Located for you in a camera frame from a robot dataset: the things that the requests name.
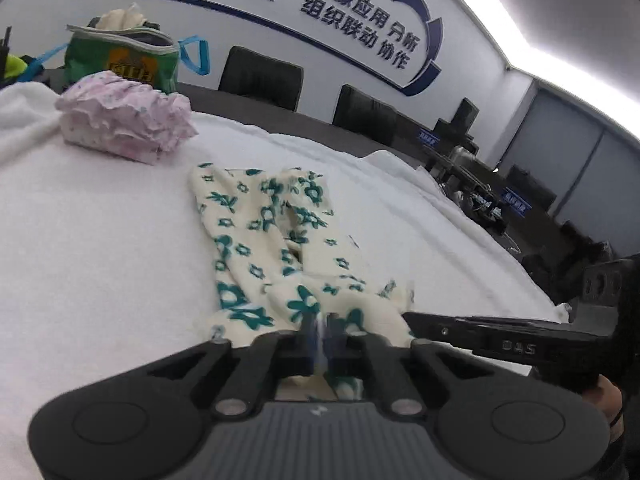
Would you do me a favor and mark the yellow green object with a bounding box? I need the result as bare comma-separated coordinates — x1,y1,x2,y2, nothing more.
2,54,28,80

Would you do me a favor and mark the cream cloth in bag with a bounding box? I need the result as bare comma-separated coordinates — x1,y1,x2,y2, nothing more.
94,3,146,30

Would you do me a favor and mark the person's right hand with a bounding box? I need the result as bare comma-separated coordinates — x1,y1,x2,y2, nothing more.
582,375,624,426

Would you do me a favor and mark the pink folded ruffled garment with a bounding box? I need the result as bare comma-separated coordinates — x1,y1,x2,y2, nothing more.
55,70,198,165

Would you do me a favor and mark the black walkie talkie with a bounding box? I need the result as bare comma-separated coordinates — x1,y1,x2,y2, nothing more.
0,26,12,87

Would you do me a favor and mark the white towel table cover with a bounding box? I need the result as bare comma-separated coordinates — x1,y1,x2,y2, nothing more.
1,82,562,479

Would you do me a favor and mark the blue wall sign lettering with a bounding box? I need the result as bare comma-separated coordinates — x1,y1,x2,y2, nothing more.
172,0,444,96

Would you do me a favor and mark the cream green flower garment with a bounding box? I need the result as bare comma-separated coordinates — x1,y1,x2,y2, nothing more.
186,161,417,401

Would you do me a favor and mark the black monitor far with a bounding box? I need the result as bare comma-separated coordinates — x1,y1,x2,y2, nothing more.
450,98,480,134

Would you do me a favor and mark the black office chair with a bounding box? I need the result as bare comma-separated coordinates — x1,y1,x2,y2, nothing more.
218,46,304,112
332,84,397,146

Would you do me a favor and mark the black office chair right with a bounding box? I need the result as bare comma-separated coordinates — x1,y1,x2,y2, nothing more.
332,84,397,146

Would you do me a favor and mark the black office chair left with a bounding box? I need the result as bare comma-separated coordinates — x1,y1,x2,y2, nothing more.
218,46,304,112

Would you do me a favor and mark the green storage bag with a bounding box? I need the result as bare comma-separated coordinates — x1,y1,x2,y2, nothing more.
16,25,210,93

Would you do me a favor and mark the blue desk name plate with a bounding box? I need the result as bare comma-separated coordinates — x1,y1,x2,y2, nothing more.
418,128,440,148

